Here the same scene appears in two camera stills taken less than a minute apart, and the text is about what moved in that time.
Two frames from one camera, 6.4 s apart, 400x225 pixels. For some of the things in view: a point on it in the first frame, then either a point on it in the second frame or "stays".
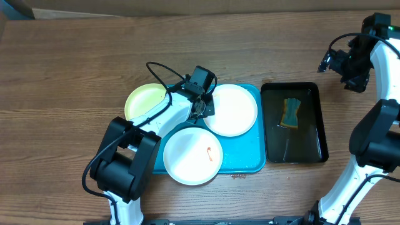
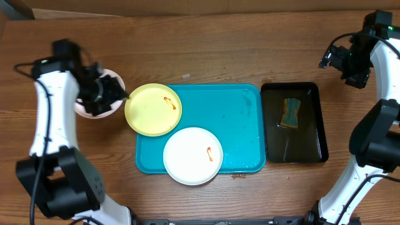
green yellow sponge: x=289 y=118 stays
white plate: x=235 y=110 → x=80 y=107
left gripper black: x=210 y=110 → x=114 y=93
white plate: x=192 y=156 stays
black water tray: x=305 y=143 stays
